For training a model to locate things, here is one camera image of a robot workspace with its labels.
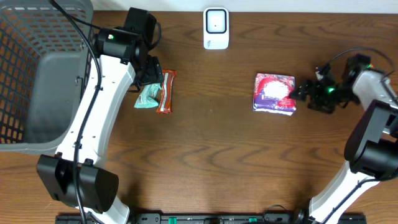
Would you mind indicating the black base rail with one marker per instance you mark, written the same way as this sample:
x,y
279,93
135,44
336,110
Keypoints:
x,y
155,218

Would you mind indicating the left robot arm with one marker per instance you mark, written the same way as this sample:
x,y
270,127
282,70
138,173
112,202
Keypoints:
x,y
75,174

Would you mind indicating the grey plastic mesh basket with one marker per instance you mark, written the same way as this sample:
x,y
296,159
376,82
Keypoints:
x,y
44,70

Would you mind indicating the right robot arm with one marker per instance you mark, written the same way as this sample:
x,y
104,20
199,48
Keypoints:
x,y
371,150

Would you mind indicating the white barcode scanner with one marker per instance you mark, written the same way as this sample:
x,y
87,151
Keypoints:
x,y
215,28

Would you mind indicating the teal white snack wrapper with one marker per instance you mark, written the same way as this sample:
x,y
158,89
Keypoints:
x,y
147,98

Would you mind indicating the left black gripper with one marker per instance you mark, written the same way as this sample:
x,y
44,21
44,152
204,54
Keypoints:
x,y
152,73

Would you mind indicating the brown orange candy bar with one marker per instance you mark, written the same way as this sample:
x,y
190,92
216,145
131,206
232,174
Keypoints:
x,y
165,105

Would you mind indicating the red purple snack bag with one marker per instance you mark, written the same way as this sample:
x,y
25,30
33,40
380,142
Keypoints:
x,y
271,94

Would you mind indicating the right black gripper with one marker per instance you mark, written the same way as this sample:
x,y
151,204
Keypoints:
x,y
306,87

